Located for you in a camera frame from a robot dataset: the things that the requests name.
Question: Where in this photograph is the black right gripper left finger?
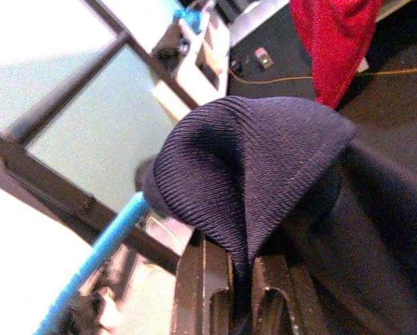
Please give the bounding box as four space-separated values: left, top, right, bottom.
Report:
169 240 234 335

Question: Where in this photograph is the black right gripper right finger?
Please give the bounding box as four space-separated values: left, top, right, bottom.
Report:
252 260 302 335

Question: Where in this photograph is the blue plastic hanger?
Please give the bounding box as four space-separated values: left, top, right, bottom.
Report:
33 190 150 335

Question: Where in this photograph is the navy shirt with yellow print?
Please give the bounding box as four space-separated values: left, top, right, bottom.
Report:
135 94 417 335

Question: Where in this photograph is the black metal clothes rack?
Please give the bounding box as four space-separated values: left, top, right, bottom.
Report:
0 0 209 276

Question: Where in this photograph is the white shelf cabinet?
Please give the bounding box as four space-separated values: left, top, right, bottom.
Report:
152 0 230 109

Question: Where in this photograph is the black fabric bag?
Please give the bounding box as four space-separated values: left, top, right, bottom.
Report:
156 38 192 67

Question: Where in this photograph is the small grey box device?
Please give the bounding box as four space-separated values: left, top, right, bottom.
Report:
254 47 275 69

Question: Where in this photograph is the blue plastic bag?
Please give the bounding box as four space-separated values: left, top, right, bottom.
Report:
173 8 204 34

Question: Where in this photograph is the red cloth cover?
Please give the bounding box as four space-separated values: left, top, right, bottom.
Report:
290 0 384 111

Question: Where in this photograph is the thin yellow floor cable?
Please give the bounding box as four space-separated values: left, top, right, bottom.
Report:
229 64 417 84

